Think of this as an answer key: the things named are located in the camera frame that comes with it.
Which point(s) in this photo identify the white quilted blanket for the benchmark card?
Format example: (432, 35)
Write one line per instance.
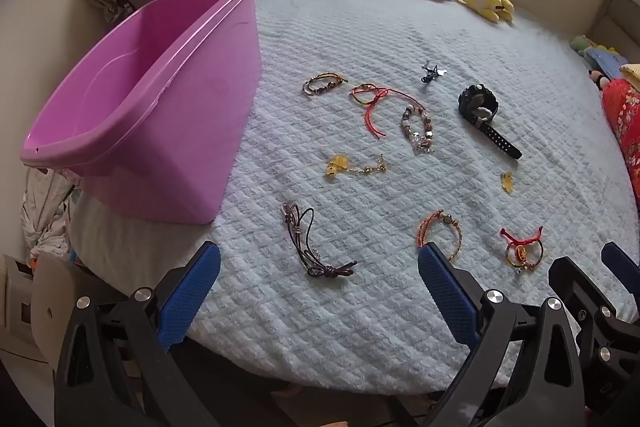
(375, 32)

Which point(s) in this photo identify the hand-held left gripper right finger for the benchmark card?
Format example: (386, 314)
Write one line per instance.
(447, 294)

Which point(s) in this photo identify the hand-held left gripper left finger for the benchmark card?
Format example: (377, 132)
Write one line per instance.
(190, 294)

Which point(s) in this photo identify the green plush toy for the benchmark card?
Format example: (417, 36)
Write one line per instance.
(582, 43)

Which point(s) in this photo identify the white panel furniture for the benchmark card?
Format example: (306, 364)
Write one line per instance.
(17, 302)

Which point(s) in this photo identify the purple plastic tub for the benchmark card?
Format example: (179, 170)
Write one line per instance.
(150, 107)

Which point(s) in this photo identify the red patterned cloth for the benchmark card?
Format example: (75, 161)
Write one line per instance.
(625, 117)

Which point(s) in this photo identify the small yellow pendant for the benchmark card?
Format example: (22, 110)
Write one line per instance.
(507, 182)

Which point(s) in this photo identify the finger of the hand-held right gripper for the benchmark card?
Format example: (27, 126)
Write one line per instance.
(575, 279)
(620, 259)

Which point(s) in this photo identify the black wristwatch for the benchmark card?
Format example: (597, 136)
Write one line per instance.
(477, 107)

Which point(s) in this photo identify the grey clothes pile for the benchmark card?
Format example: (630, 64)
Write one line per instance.
(45, 212)

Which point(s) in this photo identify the black red plush toy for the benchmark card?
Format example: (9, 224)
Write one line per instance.
(599, 79)

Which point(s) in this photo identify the beige flat board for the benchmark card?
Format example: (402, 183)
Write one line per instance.
(55, 287)

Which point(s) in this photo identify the beige padded headboard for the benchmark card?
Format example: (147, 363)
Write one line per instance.
(617, 19)

